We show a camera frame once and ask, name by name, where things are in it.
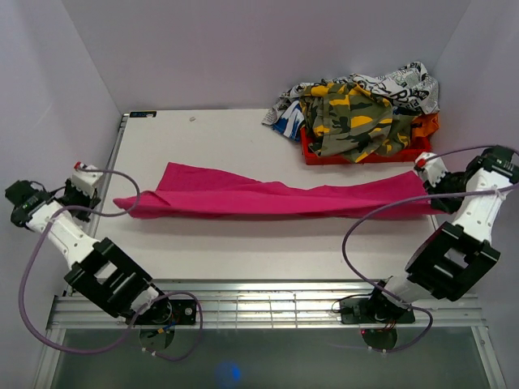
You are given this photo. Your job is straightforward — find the camouflage trousers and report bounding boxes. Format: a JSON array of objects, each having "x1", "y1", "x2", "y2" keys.
[{"x1": 299, "y1": 82, "x2": 417, "y2": 164}]

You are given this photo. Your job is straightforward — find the orange garment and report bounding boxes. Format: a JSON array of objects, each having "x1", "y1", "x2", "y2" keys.
[{"x1": 410, "y1": 113, "x2": 440, "y2": 139}]

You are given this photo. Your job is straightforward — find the pink trousers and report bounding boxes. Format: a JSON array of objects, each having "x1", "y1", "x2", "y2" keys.
[{"x1": 113, "y1": 162, "x2": 425, "y2": 219}]

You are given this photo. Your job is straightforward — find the red plastic bin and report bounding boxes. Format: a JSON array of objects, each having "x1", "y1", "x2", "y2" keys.
[{"x1": 300, "y1": 127, "x2": 432, "y2": 165}]

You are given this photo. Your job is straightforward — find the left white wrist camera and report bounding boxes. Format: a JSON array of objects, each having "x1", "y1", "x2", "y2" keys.
[{"x1": 71, "y1": 162, "x2": 103, "y2": 198}]

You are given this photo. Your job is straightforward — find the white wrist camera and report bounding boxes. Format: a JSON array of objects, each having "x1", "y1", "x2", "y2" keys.
[
  {"x1": 71, "y1": 162, "x2": 103, "y2": 198},
  {"x1": 414, "y1": 152, "x2": 448, "y2": 187}
]

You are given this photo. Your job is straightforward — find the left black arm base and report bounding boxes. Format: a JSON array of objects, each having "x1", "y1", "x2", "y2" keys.
[{"x1": 135, "y1": 298, "x2": 197, "y2": 327}]

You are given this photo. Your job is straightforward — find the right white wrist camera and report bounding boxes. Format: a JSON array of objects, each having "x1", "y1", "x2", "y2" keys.
[{"x1": 414, "y1": 152, "x2": 448, "y2": 187}]

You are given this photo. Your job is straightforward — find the aluminium rail frame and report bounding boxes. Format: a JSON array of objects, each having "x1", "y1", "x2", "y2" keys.
[{"x1": 32, "y1": 113, "x2": 508, "y2": 389}]

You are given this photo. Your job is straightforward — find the dark label sticker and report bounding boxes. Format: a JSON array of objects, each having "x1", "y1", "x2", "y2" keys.
[{"x1": 129, "y1": 111, "x2": 157, "y2": 118}]

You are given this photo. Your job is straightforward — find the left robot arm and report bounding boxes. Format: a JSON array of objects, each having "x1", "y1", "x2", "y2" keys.
[{"x1": 5, "y1": 178, "x2": 172, "y2": 324}]

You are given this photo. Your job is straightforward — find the blue white garment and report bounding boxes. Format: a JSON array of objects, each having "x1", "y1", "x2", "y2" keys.
[{"x1": 272, "y1": 100, "x2": 305, "y2": 142}]

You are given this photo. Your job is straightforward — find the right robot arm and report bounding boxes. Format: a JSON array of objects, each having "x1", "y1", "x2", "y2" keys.
[{"x1": 366, "y1": 146, "x2": 518, "y2": 322}]

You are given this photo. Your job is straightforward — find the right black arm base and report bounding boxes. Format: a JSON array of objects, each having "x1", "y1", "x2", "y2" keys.
[{"x1": 339, "y1": 297, "x2": 415, "y2": 324}]

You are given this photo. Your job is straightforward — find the black white print trousers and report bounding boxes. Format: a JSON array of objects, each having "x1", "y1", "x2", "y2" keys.
[{"x1": 261, "y1": 62, "x2": 440, "y2": 126}]

